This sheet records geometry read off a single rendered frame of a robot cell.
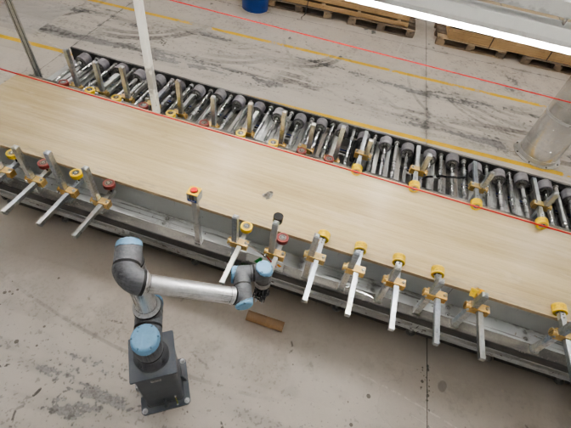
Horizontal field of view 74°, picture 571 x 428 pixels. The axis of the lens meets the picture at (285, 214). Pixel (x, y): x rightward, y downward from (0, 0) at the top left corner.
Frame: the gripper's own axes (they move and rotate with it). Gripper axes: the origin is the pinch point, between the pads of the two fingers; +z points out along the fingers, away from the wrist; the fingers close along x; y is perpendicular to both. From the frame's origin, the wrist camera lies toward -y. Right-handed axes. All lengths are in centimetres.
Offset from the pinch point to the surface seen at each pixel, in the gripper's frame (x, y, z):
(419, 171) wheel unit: 81, -138, -18
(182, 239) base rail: -67, -29, 12
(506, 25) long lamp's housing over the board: 65, -55, -154
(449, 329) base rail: 119, -28, 13
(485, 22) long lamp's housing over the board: 58, -55, -153
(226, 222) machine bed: -43, -52, 8
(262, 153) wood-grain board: -39, -114, -10
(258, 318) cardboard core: -4, -23, 74
